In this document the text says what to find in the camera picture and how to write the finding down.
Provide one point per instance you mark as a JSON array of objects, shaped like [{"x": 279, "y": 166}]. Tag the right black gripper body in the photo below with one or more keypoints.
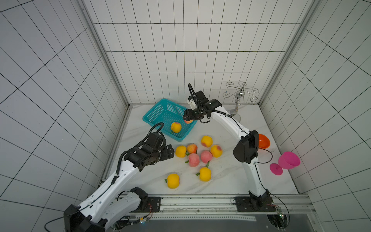
[{"x": 191, "y": 114}]

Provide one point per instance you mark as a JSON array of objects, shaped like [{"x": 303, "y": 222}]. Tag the teal plastic basket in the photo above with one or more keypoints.
[{"x": 168, "y": 112}]

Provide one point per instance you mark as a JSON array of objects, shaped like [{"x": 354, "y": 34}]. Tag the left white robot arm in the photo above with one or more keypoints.
[{"x": 114, "y": 200}]

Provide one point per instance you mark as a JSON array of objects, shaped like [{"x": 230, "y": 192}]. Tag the pink peach right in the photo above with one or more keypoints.
[{"x": 206, "y": 156}]

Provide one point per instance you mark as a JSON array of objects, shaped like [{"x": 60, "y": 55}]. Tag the pink peach left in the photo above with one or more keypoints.
[{"x": 193, "y": 160}]

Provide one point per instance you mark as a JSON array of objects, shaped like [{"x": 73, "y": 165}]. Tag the silver metal cup rack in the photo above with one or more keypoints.
[{"x": 240, "y": 90}]

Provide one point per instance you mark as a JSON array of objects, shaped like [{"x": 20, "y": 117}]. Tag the pink peach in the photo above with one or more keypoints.
[
  {"x": 206, "y": 156},
  {"x": 193, "y": 160}
]

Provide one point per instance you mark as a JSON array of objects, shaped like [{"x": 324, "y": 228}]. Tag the orange plastic bowl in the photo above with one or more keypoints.
[{"x": 264, "y": 142}]

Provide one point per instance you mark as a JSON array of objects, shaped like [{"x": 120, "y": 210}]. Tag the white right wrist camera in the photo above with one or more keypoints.
[{"x": 192, "y": 104}]

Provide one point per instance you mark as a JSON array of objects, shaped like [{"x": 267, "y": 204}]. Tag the yellow peach red spot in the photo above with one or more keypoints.
[{"x": 216, "y": 151}]

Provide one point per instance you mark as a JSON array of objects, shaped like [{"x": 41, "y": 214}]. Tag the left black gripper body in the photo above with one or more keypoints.
[{"x": 161, "y": 154}]

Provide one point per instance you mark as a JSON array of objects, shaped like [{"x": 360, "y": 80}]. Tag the yellow peach top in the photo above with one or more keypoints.
[{"x": 207, "y": 141}]

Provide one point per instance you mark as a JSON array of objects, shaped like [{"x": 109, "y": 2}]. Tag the pink plastic goblet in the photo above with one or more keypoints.
[{"x": 287, "y": 161}]

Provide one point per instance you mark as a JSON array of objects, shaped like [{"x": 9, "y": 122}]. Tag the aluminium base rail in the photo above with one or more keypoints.
[{"x": 222, "y": 206}]

